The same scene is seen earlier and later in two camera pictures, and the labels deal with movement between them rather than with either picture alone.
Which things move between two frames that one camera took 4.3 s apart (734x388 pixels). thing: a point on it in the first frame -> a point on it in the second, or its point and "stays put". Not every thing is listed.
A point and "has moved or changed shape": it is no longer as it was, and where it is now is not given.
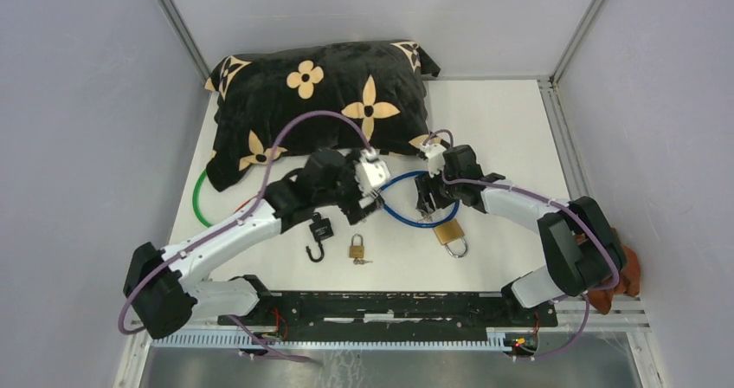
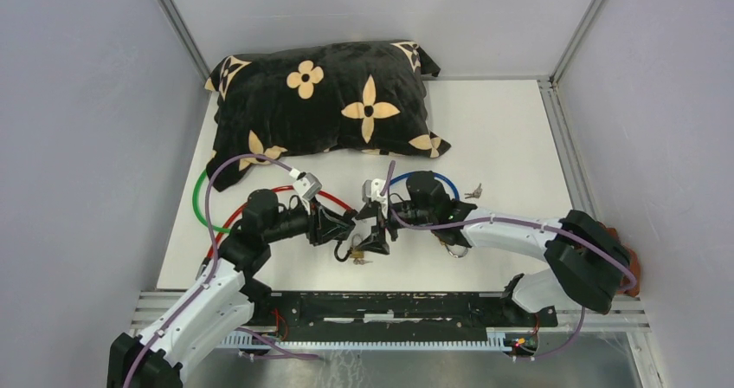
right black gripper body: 440,191 -> 393,219
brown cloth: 629,278 stays put
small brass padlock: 357,251 stays put
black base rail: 415,312 stays put
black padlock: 322,229 has moved or changed shape
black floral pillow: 254,95 stays put
